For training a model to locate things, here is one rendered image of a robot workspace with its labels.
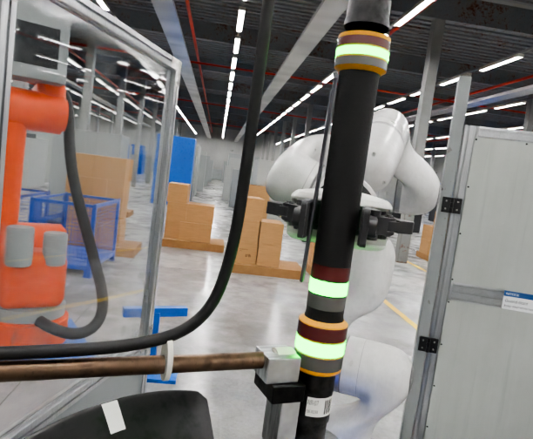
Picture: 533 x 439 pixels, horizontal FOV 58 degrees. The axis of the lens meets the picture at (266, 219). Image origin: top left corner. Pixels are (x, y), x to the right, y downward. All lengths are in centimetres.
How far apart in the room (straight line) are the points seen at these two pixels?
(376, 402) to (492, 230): 138
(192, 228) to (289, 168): 898
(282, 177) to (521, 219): 176
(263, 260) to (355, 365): 701
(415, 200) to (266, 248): 697
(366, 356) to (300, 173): 50
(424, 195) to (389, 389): 39
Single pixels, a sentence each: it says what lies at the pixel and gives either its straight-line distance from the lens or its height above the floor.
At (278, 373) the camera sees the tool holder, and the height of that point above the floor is 153.
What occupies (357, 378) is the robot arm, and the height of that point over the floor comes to 131.
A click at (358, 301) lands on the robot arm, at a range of 103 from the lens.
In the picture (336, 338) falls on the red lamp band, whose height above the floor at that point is 156.
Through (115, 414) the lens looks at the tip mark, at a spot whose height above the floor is 142.
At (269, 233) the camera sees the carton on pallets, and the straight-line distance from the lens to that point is 793.
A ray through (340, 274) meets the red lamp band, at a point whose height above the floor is 162.
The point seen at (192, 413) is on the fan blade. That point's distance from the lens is 60.
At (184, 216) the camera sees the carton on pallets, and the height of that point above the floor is 61.
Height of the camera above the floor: 169
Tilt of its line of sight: 6 degrees down
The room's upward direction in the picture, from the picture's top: 7 degrees clockwise
